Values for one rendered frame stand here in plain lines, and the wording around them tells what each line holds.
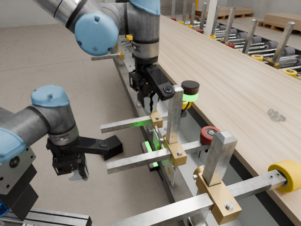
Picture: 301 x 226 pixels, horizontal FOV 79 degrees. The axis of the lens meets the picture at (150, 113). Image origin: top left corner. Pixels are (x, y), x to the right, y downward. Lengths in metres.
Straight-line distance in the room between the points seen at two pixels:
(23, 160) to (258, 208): 0.77
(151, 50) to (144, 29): 0.06
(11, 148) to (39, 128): 0.06
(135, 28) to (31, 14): 7.69
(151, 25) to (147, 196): 1.32
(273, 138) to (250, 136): 0.09
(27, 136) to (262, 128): 0.80
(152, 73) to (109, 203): 1.23
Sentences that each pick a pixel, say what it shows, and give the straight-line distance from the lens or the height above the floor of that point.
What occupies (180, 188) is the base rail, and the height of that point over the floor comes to 0.70.
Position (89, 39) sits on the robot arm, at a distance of 0.37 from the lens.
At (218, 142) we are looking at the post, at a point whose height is 1.12.
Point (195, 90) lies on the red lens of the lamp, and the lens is 0.60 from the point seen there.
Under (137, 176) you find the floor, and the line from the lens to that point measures 1.68.
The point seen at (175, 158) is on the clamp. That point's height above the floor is 0.87.
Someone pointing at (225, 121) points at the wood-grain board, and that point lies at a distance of 0.84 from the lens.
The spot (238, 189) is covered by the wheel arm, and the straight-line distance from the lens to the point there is 0.55.
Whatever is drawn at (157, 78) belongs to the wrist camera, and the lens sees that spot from 0.53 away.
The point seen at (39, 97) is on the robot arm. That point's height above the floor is 1.18.
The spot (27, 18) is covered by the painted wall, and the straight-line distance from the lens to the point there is 8.18.
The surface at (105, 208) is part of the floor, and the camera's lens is 1.58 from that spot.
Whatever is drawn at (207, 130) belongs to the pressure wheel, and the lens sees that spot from 0.76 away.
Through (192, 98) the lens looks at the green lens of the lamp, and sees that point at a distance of 0.61.
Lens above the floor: 1.39
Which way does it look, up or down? 37 degrees down
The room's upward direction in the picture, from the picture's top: straight up
